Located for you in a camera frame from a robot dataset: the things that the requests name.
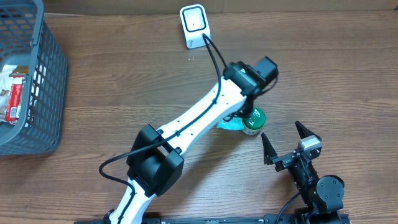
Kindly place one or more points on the green lid jar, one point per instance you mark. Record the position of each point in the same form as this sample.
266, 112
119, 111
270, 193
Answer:
254, 122

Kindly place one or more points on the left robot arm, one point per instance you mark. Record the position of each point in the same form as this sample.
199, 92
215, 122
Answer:
156, 159

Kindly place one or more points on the beige snack pouch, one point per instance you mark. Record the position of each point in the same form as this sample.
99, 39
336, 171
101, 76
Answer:
9, 71

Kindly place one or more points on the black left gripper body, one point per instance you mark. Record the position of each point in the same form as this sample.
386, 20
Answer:
246, 111

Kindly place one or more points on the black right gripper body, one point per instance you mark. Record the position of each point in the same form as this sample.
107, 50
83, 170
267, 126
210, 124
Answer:
288, 157

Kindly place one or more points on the teal tissue packet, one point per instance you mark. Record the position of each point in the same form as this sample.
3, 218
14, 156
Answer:
235, 124

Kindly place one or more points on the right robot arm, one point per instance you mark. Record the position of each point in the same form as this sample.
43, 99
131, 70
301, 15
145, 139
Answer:
319, 199

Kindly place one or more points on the red stick packet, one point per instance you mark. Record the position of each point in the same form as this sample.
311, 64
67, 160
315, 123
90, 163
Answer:
15, 88

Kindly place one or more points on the grey plastic mesh basket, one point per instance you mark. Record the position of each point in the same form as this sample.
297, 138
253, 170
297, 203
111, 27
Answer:
27, 40

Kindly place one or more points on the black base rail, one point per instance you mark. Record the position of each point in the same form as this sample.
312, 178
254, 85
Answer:
211, 221

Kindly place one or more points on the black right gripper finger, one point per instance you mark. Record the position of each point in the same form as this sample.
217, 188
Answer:
269, 152
305, 132

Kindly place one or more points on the white barcode scanner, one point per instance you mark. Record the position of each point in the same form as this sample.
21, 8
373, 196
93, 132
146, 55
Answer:
194, 24

